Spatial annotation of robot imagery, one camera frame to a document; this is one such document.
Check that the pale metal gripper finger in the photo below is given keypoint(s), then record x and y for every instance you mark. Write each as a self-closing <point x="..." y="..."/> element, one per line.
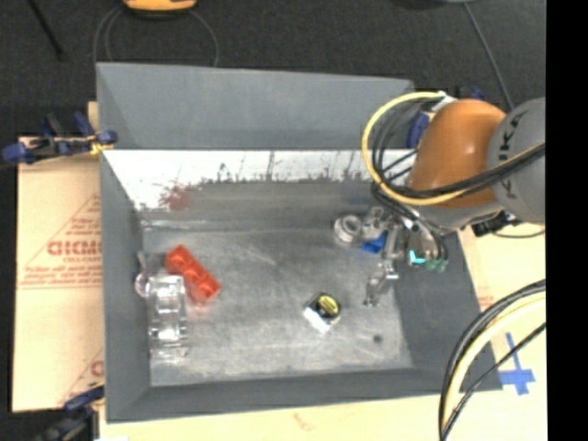
<point x="379" y="287"/>
<point x="348" y="230"/>

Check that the small blue block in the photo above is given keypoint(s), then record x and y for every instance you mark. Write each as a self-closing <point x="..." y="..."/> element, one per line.
<point x="373" y="245"/>

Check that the black yellow white small box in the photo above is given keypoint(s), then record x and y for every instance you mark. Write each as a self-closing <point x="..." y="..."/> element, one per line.
<point x="321" y="313"/>

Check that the grey metal bin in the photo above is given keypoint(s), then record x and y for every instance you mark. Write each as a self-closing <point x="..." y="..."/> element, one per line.
<point x="275" y="269"/>

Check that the red toy brick block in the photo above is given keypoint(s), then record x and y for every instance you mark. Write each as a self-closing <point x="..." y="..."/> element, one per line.
<point x="193" y="274"/>

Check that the clear glass block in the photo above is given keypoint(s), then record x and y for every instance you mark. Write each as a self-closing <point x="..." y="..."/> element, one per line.
<point x="167" y="320"/>

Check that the small pink clear glass thing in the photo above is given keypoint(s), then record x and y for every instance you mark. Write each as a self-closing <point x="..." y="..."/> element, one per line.
<point x="141" y="285"/>

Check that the brown cardboard board red print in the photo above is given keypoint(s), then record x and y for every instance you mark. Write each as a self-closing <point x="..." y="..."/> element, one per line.
<point x="55" y="320"/>

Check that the black cylinder on white bracket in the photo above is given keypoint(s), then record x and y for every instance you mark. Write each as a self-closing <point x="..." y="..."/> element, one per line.
<point x="491" y="225"/>

